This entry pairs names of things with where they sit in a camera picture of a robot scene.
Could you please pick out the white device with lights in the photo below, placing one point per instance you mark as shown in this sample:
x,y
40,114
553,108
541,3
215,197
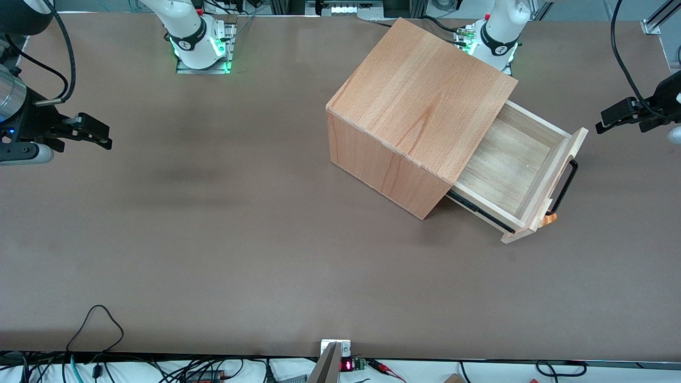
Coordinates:
x,y
351,8

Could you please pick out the red digit display module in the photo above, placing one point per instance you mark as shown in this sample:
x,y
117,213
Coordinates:
x,y
348,365

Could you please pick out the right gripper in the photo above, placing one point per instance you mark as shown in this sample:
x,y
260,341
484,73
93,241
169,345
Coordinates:
x,y
35,118

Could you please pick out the aluminium frame profile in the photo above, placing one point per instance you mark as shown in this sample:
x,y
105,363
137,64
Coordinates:
x,y
657,21

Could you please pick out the orange toy bread roll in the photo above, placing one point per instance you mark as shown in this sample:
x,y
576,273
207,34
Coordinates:
x,y
550,218

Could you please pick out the wooden drawer cabinet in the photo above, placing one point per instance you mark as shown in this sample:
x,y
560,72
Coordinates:
x,y
415,101

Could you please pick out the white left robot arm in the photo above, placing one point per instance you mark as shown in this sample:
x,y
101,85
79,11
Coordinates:
x,y
500,32

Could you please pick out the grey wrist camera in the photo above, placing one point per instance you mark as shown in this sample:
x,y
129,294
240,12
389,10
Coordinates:
x,y
24,154
675,135

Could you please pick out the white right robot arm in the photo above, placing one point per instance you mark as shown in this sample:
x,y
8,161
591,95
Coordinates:
x,y
186,32

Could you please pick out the red black clip leads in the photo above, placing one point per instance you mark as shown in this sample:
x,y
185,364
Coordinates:
x,y
385,368

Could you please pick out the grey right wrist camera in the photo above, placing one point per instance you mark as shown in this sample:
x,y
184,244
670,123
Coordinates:
x,y
24,154

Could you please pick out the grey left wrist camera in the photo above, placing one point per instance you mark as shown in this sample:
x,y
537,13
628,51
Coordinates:
x,y
675,135

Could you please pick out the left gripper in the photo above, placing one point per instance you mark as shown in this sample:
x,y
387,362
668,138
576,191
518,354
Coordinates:
x,y
666,97

